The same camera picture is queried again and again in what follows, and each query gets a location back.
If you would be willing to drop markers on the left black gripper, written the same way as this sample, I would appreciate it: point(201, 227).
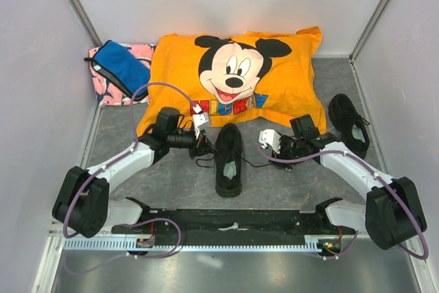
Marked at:
point(203, 146)

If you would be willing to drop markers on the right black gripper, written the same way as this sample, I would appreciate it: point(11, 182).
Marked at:
point(284, 138)

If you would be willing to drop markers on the black shoe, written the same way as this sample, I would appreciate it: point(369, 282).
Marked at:
point(229, 148)
point(350, 124)

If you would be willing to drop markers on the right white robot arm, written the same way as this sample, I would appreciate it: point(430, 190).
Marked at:
point(392, 213)

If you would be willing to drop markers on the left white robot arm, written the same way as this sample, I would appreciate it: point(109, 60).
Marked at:
point(83, 203)

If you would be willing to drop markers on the orange Mickey Mouse pillow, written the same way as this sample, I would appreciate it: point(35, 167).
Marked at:
point(236, 79)

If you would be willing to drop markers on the pink patterned cloth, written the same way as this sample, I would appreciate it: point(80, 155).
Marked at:
point(108, 95)

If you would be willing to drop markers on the blue cloth pouch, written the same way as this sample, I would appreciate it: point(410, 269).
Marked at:
point(124, 66)

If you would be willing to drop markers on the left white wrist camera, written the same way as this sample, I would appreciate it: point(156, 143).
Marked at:
point(201, 120)

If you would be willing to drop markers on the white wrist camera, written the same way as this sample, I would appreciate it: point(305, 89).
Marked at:
point(201, 120)
point(270, 138)

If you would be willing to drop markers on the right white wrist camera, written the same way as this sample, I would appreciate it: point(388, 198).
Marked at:
point(270, 138)

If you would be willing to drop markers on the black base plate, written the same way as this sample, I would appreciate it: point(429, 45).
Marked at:
point(245, 227)

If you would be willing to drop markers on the slotted grey cable duct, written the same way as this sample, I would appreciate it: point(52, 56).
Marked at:
point(143, 243)

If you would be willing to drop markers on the right aluminium frame post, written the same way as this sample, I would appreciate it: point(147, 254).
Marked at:
point(371, 25)

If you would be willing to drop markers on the aluminium frame post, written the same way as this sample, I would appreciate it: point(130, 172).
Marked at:
point(85, 22)
point(371, 25)

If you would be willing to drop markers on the left aluminium frame post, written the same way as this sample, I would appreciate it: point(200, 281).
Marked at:
point(85, 22)

